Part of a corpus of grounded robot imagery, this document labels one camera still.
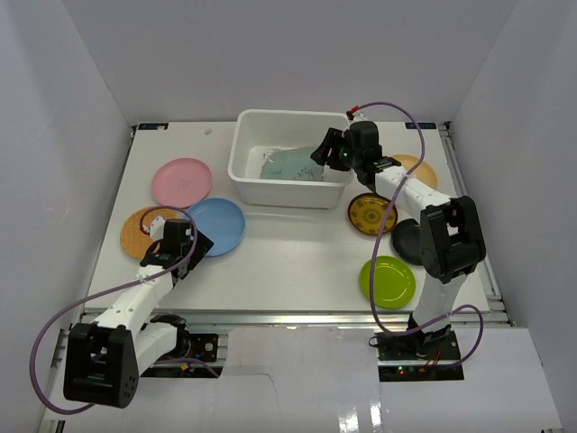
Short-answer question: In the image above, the brown gold patterned plate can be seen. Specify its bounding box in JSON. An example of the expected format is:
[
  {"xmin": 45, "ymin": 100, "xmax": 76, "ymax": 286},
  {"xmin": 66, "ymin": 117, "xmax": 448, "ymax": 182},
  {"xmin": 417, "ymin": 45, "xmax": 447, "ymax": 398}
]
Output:
[{"xmin": 347, "ymin": 193, "xmax": 389, "ymax": 236}]

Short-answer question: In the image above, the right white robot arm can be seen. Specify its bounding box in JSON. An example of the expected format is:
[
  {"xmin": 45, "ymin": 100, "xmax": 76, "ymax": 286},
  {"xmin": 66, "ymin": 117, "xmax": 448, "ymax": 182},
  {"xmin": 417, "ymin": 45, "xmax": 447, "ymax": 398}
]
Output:
[{"xmin": 311, "ymin": 121, "xmax": 486, "ymax": 360}]

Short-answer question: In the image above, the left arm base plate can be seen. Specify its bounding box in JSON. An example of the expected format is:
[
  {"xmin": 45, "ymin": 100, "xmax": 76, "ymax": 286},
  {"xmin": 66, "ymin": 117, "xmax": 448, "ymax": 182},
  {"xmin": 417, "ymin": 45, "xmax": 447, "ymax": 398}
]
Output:
[{"xmin": 144, "ymin": 314, "xmax": 222, "ymax": 379}]

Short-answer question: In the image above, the orange woven round plate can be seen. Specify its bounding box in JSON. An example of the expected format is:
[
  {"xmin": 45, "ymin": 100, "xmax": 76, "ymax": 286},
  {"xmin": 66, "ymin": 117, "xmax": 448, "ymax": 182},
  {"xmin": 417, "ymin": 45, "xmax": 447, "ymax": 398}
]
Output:
[{"xmin": 120, "ymin": 207, "xmax": 179, "ymax": 260}]

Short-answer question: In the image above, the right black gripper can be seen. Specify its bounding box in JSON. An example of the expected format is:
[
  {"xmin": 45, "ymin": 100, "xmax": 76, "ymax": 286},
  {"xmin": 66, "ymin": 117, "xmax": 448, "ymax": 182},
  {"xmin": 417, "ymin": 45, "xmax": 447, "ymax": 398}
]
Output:
[{"xmin": 311, "ymin": 128, "xmax": 362, "ymax": 172}]

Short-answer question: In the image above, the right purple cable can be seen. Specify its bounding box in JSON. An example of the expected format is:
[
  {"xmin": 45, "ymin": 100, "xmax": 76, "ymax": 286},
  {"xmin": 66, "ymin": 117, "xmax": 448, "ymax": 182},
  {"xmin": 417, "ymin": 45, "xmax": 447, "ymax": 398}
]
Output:
[{"xmin": 353, "ymin": 101, "xmax": 486, "ymax": 373}]

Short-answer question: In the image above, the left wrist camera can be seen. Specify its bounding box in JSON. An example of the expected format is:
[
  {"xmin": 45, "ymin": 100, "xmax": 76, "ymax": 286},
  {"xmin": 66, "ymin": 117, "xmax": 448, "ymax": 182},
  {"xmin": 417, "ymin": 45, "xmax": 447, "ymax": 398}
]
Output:
[{"xmin": 141, "ymin": 216, "xmax": 166, "ymax": 241}]

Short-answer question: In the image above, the tan yellow round plate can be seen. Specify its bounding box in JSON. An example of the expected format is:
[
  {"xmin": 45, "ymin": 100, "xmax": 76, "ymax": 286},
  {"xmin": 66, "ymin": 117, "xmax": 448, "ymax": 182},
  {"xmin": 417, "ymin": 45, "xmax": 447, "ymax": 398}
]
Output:
[{"xmin": 393, "ymin": 153, "xmax": 438, "ymax": 189}]

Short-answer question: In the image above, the lime green round plate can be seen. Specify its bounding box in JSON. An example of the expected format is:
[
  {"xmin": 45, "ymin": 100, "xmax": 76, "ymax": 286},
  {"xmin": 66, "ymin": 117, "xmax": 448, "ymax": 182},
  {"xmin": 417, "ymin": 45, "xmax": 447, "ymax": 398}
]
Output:
[{"xmin": 374, "ymin": 256, "xmax": 417, "ymax": 309}]

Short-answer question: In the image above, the black round plate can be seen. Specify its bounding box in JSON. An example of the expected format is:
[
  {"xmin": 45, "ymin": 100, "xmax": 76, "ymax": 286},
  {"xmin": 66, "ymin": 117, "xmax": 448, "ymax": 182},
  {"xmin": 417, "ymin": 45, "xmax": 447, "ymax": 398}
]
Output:
[{"xmin": 390, "ymin": 218, "xmax": 422, "ymax": 266}]

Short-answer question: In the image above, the white plastic bin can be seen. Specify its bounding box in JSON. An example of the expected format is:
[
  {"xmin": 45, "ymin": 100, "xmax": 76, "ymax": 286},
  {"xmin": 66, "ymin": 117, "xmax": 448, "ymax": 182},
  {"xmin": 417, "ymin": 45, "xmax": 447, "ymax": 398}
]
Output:
[{"xmin": 228, "ymin": 109, "xmax": 353, "ymax": 209}]

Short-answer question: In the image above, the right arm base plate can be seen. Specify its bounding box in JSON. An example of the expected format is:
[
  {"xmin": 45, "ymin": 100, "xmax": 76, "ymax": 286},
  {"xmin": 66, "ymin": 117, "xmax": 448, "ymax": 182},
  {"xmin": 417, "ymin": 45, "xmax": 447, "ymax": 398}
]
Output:
[{"xmin": 368, "ymin": 331, "xmax": 464, "ymax": 382}]

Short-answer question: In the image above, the right blue corner label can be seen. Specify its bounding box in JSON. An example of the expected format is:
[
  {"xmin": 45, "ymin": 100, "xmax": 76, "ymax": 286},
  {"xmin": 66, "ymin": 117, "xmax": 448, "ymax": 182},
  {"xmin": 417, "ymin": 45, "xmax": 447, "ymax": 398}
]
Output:
[{"xmin": 405, "ymin": 122, "xmax": 437, "ymax": 130}]

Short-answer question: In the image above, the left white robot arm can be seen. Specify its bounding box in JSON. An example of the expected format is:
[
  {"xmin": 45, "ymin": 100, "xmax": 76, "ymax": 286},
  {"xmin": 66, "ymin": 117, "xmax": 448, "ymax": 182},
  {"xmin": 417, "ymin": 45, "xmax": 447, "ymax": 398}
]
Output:
[{"xmin": 63, "ymin": 218, "xmax": 213, "ymax": 409}]

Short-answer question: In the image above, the purple cable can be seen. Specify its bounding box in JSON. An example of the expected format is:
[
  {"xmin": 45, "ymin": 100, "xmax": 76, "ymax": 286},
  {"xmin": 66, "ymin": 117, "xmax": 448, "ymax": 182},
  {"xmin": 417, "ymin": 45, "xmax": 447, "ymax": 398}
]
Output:
[
  {"xmin": 353, "ymin": 101, "xmax": 486, "ymax": 373},
  {"xmin": 30, "ymin": 206, "xmax": 222, "ymax": 414}
]

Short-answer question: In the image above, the blue round plate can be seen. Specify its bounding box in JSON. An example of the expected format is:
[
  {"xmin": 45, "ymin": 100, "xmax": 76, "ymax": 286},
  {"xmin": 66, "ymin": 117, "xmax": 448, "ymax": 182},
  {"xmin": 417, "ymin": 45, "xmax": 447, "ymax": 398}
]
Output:
[{"xmin": 188, "ymin": 198, "xmax": 246, "ymax": 258}]

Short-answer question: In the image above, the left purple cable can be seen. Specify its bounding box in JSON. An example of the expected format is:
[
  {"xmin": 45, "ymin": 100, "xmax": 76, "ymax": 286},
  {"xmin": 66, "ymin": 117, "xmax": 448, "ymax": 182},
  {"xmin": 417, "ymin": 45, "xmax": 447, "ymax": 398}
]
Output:
[{"xmin": 30, "ymin": 206, "xmax": 222, "ymax": 414}]

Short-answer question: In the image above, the pink round plate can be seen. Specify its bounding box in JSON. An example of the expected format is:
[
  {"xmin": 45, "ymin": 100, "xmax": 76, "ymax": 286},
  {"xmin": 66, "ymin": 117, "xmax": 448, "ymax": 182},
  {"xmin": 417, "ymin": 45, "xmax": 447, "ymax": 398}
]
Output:
[{"xmin": 151, "ymin": 158, "xmax": 213, "ymax": 208}]

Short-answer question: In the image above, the teal rectangular divided plate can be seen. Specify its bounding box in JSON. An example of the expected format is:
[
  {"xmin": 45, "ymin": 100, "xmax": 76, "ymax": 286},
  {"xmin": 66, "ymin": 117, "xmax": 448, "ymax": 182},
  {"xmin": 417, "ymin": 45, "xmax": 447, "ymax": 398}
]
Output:
[{"xmin": 260, "ymin": 147, "xmax": 324, "ymax": 181}]

